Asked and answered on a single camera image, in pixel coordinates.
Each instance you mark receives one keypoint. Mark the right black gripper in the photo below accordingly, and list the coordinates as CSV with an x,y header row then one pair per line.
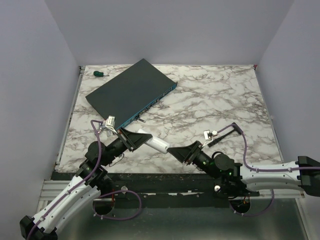
x,y
187,153

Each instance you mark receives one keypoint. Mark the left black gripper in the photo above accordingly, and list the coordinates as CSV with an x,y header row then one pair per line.
x,y
133,140

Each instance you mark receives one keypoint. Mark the white remote control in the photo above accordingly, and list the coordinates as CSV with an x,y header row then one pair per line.
x,y
158,144

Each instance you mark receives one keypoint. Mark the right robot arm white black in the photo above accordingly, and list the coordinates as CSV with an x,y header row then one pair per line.
x,y
234,179

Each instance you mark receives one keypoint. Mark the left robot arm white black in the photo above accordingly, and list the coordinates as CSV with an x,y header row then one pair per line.
x,y
90,181

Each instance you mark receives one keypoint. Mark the chrome metal fitting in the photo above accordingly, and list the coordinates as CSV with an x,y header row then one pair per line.
x,y
102,128

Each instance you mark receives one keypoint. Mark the black rectangular bar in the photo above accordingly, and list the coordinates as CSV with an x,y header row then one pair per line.
x,y
235,129

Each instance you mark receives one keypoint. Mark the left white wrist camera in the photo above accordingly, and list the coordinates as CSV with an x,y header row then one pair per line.
x,y
109,123

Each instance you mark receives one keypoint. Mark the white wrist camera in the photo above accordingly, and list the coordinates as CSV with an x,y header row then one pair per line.
x,y
209,136
109,123

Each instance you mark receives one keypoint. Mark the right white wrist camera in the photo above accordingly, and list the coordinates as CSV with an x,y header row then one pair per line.
x,y
209,136

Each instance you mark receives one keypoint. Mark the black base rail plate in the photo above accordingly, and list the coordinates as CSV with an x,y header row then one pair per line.
x,y
155,190

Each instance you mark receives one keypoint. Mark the dark network switch blue front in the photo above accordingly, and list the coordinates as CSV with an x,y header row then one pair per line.
x,y
131,93

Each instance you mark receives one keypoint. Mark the green handled screwdriver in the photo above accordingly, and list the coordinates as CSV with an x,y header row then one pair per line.
x,y
100,74

